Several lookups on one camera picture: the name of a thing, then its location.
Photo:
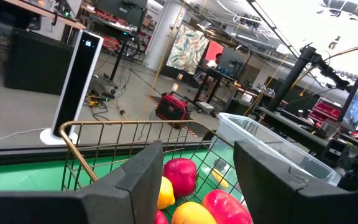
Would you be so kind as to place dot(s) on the black work table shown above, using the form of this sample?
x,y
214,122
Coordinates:
x,y
216,74

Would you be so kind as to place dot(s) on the black aluminium table frame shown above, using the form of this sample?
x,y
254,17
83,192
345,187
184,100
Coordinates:
x,y
26,154

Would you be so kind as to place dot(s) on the black cabinet box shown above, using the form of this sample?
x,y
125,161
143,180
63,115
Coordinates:
x,y
36,62

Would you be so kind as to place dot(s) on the black tripod stand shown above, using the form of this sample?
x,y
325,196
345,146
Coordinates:
x,y
120,56

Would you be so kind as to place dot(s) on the large shiny red apple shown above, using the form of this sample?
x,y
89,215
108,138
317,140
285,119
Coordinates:
x,y
225,210

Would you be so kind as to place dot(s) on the red storage bins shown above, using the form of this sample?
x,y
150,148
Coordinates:
x,y
325,110

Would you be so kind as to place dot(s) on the white building column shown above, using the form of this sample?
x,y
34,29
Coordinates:
x,y
160,37

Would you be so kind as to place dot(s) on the small yellow corn cob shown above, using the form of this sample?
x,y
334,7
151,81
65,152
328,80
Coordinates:
x,y
220,178

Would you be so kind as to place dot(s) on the wooden workbench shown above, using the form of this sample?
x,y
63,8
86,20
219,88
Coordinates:
x,y
57,18

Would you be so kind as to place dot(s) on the red black generator box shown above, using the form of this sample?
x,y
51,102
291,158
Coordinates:
x,y
171,109

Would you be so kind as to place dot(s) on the floral patterned partition panel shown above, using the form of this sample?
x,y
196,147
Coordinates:
x,y
186,49

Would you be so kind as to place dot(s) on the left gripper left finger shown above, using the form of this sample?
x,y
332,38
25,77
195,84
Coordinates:
x,y
104,202

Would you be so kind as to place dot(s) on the red wall panel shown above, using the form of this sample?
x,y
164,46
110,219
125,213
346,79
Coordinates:
x,y
213,48

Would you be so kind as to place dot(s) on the orange yellow mango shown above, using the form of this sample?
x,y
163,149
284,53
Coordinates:
x,y
191,214

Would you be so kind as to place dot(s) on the clear plastic container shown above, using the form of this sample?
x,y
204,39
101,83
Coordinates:
x,y
259,130

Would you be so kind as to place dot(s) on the person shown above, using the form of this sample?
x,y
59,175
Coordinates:
x,y
214,60

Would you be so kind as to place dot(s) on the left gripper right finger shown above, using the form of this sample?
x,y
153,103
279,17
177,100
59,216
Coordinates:
x,y
275,199

